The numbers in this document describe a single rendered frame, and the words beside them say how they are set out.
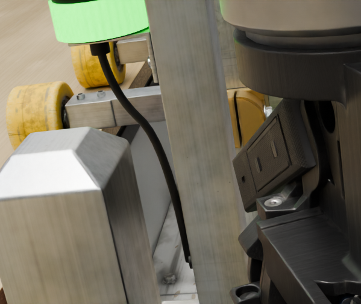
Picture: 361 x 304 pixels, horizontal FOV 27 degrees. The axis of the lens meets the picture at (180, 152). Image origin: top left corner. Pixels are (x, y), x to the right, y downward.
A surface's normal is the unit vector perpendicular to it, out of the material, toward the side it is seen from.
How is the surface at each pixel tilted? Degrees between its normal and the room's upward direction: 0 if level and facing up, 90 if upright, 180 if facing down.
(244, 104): 90
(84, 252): 90
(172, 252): 0
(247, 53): 90
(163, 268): 0
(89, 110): 90
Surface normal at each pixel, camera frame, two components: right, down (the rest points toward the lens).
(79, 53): -0.18, 0.02
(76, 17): -0.34, 0.40
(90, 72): -0.10, 0.57
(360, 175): -0.96, 0.22
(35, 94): -0.21, -0.67
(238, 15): -0.87, 0.31
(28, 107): -0.21, -0.34
